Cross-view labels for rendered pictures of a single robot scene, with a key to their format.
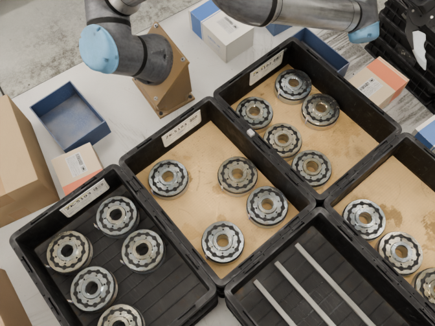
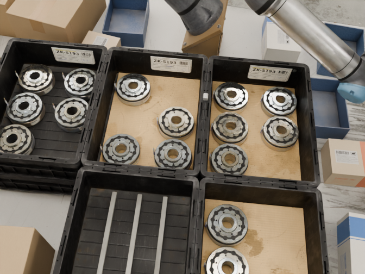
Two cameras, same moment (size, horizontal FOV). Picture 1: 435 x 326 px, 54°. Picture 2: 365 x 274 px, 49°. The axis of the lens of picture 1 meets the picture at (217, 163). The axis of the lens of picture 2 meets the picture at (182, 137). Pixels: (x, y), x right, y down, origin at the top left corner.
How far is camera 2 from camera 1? 0.45 m
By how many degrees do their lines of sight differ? 18
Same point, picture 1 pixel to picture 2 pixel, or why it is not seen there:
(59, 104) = (132, 9)
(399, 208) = (265, 245)
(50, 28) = not seen: outside the picture
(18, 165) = (63, 12)
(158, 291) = (56, 144)
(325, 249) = (182, 219)
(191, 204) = (131, 116)
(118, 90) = (174, 28)
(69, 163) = (96, 40)
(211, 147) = (182, 95)
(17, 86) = not seen: hidden behind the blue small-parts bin
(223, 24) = (280, 33)
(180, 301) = not seen: hidden behind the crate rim
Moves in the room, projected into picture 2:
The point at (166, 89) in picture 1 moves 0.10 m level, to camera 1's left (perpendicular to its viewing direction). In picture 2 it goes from (194, 41) to (172, 26)
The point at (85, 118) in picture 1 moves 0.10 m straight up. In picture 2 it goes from (137, 27) to (136, 7)
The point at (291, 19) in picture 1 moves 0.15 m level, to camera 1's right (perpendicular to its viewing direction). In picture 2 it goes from (284, 25) to (340, 58)
